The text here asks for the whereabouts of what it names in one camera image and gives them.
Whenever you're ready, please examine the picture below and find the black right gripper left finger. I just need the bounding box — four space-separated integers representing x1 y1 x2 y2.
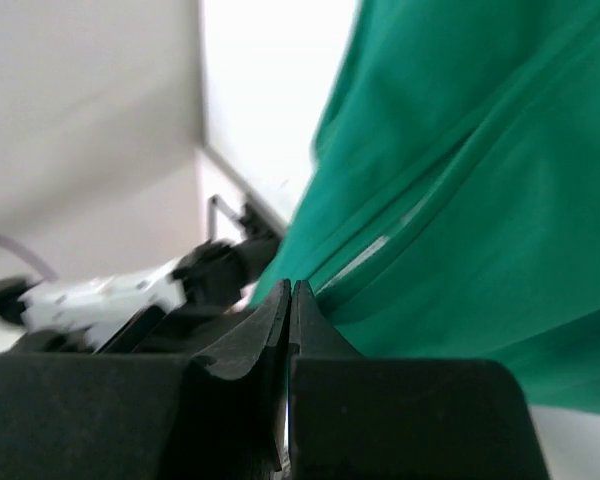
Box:
0 280 291 479

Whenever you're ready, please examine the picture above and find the green jacket white lining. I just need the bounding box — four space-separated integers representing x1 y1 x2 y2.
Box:
253 1 600 414

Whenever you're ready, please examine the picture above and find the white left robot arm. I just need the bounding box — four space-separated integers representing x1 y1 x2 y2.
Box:
0 236 279 352

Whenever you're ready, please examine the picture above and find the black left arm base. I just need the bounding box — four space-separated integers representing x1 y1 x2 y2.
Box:
207 194 285 249

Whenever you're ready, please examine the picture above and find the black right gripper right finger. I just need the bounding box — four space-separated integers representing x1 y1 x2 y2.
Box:
288 281 549 479

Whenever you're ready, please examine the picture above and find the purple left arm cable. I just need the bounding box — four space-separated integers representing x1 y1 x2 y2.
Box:
0 233 61 281

